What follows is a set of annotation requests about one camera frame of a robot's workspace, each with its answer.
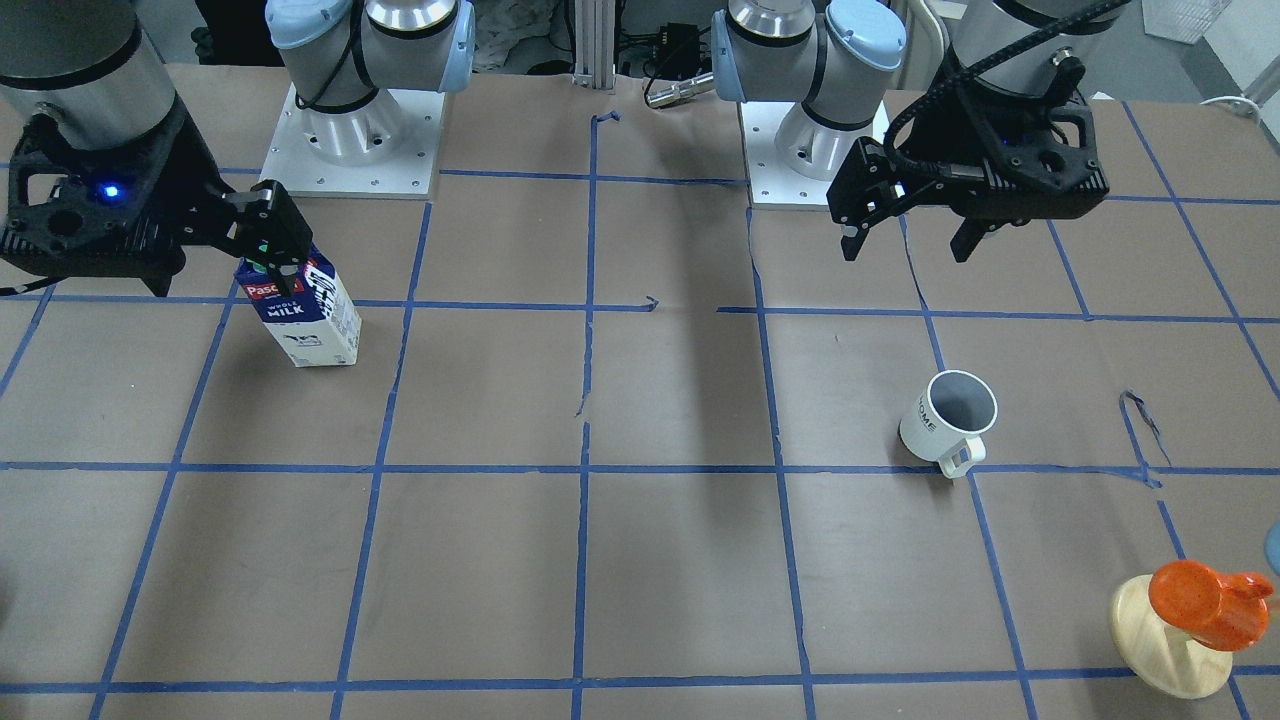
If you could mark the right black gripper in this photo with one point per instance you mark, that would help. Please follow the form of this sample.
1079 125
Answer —
193 192

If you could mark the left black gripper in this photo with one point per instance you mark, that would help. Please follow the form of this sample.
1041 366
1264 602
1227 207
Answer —
925 160

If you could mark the blue white milk carton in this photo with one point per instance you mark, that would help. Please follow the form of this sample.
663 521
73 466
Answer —
318 325

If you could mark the white ceramic mug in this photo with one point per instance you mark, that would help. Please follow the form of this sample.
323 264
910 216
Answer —
947 422

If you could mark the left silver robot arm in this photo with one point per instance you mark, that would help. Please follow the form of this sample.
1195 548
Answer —
837 63

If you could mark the blue mug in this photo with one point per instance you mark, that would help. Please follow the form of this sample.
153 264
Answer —
1271 547

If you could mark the orange mug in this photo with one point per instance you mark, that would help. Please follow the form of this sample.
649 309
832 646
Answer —
1224 612

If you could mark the wooden mug tree stand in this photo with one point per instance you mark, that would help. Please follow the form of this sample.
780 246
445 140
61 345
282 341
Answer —
1165 657

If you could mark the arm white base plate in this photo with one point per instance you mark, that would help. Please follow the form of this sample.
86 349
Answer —
791 160
387 150

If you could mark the aluminium frame post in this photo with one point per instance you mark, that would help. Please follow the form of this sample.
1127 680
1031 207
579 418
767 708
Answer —
594 44

